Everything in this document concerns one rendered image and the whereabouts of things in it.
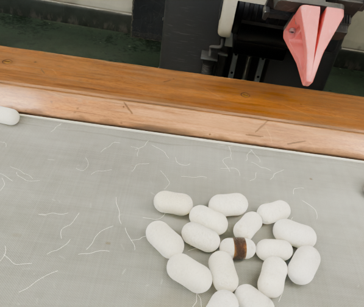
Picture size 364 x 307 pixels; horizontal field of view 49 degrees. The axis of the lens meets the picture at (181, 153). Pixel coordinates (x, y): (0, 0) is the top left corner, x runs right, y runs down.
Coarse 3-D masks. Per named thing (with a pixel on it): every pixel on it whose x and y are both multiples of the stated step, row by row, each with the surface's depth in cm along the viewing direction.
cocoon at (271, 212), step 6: (264, 204) 38; (270, 204) 37; (276, 204) 38; (282, 204) 38; (258, 210) 37; (264, 210) 37; (270, 210) 37; (276, 210) 37; (282, 210) 37; (288, 210) 38; (264, 216) 37; (270, 216) 37; (276, 216) 37; (282, 216) 37; (288, 216) 38; (264, 222) 37; (270, 222) 37
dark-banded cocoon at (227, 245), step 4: (224, 240) 34; (228, 240) 34; (232, 240) 34; (248, 240) 34; (220, 244) 34; (224, 244) 34; (228, 244) 33; (232, 244) 33; (248, 244) 34; (252, 244) 34; (220, 248) 34; (224, 248) 33; (228, 248) 33; (232, 248) 33; (248, 248) 34; (252, 248) 34; (228, 252) 33; (232, 252) 33; (248, 252) 33; (252, 252) 34; (232, 256) 33; (248, 256) 34
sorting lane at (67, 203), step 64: (0, 128) 44; (64, 128) 45; (0, 192) 37; (64, 192) 38; (128, 192) 39; (192, 192) 40; (256, 192) 41; (320, 192) 42; (0, 256) 32; (64, 256) 33; (128, 256) 33; (192, 256) 34; (256, 256) 35; (320, 256) 36
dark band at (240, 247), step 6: (234, 240) 34; (240, 240) 34; (234, 246) 33; (240, 246) 33; (246, 246) 33; (234, 252) 33; (240, 252) 33; (246, 252) 33; (234, 258) 34; (240, 258) 34
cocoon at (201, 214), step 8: (192, 208) 36; (200, 208) 36; (208, 208) 36; (192, 216) 36; (200, 216) 35; (208, 216) 35; (216, 216) 35; (224, 216) 36; (208, 224) 35; (216, 224) 35; (224, 224) 35; (216, 232) 35
